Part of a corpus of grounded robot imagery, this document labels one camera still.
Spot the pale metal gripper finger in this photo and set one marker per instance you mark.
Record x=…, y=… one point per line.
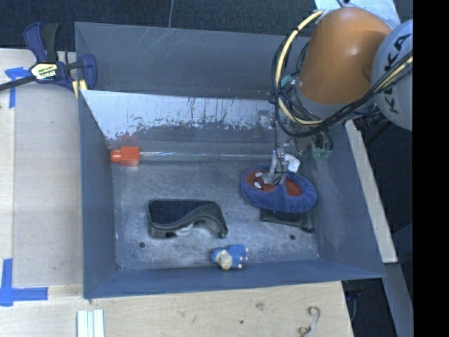
x=273, y=170
x=286, y=176

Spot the black cylinder on white bracket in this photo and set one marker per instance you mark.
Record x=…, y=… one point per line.
x=368, y=122

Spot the blue toy animal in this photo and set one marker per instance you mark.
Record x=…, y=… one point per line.
x=233, y=253

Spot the clear tube with orange cap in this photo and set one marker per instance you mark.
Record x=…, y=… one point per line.
x=128, y=155

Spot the black curved plastic object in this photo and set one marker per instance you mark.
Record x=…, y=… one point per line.
x=182, y=214

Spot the grey metal bin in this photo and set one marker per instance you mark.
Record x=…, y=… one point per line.
x=196, y=65

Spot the blue and red round toy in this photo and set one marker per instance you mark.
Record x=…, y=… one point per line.
x=280, y=200

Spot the pale wood board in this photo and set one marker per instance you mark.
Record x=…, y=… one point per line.
x=45, y=188

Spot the black flat block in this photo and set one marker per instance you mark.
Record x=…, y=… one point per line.
x=291, y=219

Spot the small metal hook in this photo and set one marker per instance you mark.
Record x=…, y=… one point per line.
x=313, y=316

